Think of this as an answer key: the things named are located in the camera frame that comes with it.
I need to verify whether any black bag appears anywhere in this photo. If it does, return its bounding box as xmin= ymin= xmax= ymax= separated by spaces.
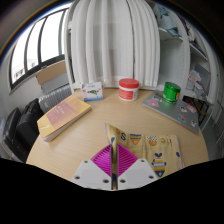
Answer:
xmin=1 ymin=98 xmax=45 ymax=164

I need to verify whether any black-framed window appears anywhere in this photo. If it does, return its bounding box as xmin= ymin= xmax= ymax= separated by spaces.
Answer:
xmin=8 ymin=7 xmax=69 ymax=92

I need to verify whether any green metal tin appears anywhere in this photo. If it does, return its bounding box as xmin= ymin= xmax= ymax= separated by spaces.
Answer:
xmin=162 ymin=81 xmax=182 ymax=105

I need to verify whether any cardboard box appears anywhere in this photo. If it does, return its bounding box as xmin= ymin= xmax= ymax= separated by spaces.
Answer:
xmin=35 ymin=59 xmax=69 ymax=86

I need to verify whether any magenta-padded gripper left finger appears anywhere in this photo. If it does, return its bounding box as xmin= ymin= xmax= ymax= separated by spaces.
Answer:
xmin=70 ymin=143 xmax=114 ymax=191

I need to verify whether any white radiator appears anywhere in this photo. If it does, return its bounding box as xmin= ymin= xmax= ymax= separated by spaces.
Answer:
xmin=38 ymin=83 xmax=74 ymax=114

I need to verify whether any white shelf unit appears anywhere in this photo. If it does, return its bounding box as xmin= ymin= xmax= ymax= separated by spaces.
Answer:
xmin=146 ymin=1 xmax=221 ymax=131

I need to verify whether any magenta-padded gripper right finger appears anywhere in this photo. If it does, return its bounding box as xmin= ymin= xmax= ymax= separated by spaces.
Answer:
xmin=116 ymin=143 xmax=159 ymax=191

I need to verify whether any grey laptop with stickers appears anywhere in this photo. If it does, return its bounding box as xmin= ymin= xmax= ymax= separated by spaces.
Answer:
xmin=141 ymin=89 xmax=201 ymax=135

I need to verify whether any white curtain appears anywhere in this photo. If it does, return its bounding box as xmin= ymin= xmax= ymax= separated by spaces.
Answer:
xmin=69 ymin=0 xmax=162 ymax=91

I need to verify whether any yellow patterned towel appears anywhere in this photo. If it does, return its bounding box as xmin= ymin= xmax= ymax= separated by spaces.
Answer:
xmin=104 ymin=122 xmax=186 ymax=179

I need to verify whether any yellow and pink book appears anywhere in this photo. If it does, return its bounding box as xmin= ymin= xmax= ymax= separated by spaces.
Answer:
xmin=36 ymin=94 xmax=93 ymax=143

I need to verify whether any white jar with red lid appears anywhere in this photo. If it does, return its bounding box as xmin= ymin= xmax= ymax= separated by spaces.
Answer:
xmin=118 ymin=78 xmax=141 ymax=102

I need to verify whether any small white printed box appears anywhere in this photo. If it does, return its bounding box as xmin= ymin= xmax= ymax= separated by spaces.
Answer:
xmin=80 ymin=81 xmax=104 ymax=102

